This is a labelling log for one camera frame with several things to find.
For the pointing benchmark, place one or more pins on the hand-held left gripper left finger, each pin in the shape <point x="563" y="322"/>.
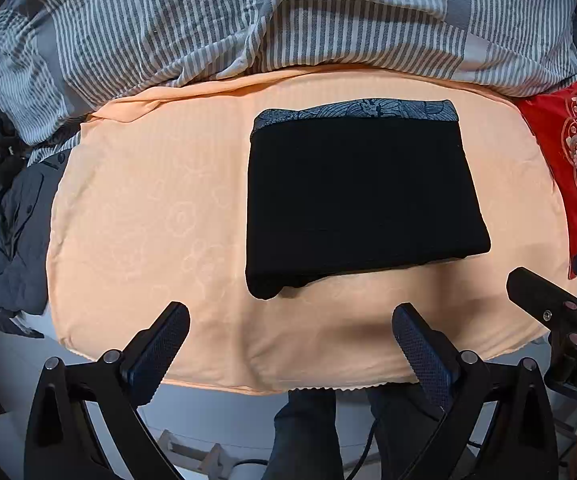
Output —
<point x="161" y="345"/>

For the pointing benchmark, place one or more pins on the red patterned cushion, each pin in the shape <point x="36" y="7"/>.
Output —
<point x="573" y="160"/>

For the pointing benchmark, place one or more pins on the person's left leg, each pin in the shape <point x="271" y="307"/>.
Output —
<point x="306" y="435"/>

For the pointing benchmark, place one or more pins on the black pants with patterned waistband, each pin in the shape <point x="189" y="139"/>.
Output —
<point x="353" y="210"/>

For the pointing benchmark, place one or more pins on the grey striped blanket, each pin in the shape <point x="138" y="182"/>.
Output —
<point x="268" y="25"/>

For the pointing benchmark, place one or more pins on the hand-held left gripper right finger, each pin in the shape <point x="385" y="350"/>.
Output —
<point x="421" y="350"/>

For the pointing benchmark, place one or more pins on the white floor bracket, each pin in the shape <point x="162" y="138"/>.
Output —
<point x="193" y="455"/>

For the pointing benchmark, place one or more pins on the orange bed sheet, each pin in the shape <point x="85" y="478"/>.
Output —
<point x="168" y="230"/>

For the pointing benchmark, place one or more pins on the person's legs in dark trousers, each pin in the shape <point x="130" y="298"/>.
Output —
<point x="403" y="430"/>

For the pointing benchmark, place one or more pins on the dark grey jacket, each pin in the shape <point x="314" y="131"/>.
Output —
<point x="13" y="240"/>

